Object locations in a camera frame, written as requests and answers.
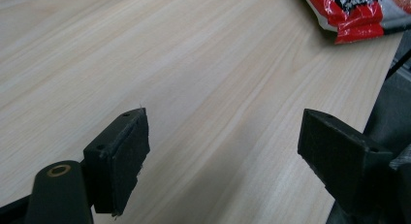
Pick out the red and silver snack packet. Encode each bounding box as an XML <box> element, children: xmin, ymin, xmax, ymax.
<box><xmin>299</xmin><ymin>0</ymin><xmax>411</xmax><ymax>45</ymax></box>

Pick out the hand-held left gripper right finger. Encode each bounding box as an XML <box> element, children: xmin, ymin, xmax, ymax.
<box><xmin>297</xmin><ymin>108</ymin><xmax>405</xmax><ymax>218</ymax></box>

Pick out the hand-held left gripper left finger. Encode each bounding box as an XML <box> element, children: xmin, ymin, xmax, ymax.
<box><xmin>82</xmin><ymin>107</ymin><xmax>151</xmax><ymax>217</ymax></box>

